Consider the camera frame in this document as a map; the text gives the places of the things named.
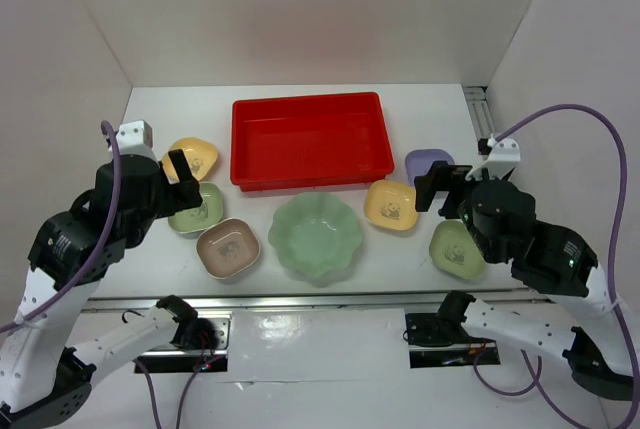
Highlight large green scalloped bowl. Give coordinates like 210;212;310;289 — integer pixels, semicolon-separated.
268;192;364;287

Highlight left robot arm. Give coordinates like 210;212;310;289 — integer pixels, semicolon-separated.
1;150;218;428

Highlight purple plate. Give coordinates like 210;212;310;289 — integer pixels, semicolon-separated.
405;148;455;187

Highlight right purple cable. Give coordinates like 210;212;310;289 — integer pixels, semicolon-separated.
472;104;640;429

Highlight green panda plate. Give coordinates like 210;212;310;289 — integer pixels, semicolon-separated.
168;182;224;238
429;220;486;280

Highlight pink panda plate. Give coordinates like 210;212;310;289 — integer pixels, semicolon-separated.
196;218;261;280

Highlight aluminium rail front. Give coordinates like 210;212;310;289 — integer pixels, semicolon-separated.
82;288;551;314

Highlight purple cable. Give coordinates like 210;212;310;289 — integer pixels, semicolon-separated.
0;120;123;334
472;104;640;429

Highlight yellow panda plate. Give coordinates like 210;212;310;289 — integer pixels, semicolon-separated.
169;137;219;181
363;179;418;233

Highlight red plastic bin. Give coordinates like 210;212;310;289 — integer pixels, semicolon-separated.
230;92;395;192

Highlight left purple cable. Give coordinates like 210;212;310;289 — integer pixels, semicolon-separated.
0;120;123;334

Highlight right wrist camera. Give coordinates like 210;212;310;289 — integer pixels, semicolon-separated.
465;134;521;181

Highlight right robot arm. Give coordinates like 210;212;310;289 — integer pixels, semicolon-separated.
414;161;637;401

